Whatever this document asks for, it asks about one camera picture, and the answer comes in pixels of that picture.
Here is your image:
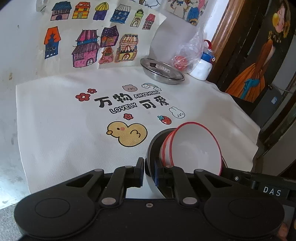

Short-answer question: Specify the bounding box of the white bowl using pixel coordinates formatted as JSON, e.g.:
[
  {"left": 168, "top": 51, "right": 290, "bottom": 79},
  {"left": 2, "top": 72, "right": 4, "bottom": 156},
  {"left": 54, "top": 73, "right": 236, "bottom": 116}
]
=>
[
  {"left": 170, "top": 121, "right": 222, "bottom": 175},
  {"left": 159, "top": 131, "right": 174, "bottom": 166}
]

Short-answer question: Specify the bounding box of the large steel bowl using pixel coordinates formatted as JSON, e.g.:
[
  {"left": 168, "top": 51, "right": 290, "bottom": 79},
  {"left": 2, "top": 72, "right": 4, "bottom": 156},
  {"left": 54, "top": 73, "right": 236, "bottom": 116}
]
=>
[{"left": 145, "top": 128, "right": 232, "bottom": 201}]

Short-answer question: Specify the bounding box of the white printed cloth mat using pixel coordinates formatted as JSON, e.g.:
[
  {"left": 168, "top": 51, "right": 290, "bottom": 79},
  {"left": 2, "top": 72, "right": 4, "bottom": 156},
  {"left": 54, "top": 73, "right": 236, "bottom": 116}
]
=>
[{"left": 16, "top": 67, "right": 260, "bottom": 193}]

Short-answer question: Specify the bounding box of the shallow steel plate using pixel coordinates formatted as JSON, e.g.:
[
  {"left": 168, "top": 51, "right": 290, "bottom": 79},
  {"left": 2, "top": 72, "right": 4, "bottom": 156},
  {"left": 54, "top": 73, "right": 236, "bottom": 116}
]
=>
[{"left": 140, "top": 58, "right": 185, "bottom": 85}]

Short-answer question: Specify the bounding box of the white glue bottle blue cap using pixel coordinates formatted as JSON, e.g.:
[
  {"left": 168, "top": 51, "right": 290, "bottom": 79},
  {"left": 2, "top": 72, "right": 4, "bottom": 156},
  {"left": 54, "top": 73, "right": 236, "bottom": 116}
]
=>
[{"left": 189, "top": 40, "right": 216, "bottom": 81}]

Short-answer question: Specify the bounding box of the clear plastic bag red item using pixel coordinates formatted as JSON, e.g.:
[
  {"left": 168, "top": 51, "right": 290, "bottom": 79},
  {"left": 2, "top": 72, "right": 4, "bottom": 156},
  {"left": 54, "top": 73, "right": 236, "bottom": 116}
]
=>
[{"left": 170, "top": 25, "right": 204, "bottom": 73}]

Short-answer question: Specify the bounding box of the dark framed girl painting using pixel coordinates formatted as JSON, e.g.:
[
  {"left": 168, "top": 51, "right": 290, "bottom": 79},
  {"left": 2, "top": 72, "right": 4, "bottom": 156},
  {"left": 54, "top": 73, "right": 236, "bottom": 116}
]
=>
[{"left": 225, "top": 1, "right": 295, "bottom": 102}]

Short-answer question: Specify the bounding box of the houses drawing paper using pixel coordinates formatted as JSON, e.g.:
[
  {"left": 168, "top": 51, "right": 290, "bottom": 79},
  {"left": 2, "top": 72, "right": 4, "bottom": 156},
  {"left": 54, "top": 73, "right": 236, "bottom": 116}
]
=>
[{"left": 37, "top": 1, "right": 165, "bottom": 77}]

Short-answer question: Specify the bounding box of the pink girl drawing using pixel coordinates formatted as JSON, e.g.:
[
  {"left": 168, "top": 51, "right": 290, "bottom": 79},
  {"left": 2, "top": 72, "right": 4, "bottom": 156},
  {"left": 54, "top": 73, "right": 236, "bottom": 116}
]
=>
[{"left": 166, "top": 0, "right": 208, "bottom": 26}]

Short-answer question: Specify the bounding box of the brown wooden frame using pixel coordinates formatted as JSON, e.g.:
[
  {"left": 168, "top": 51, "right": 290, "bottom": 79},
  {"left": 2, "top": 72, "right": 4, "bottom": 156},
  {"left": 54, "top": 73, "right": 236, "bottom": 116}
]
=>
[{"left": 208, "top": 1, "right": 245, "bottom": 85}]

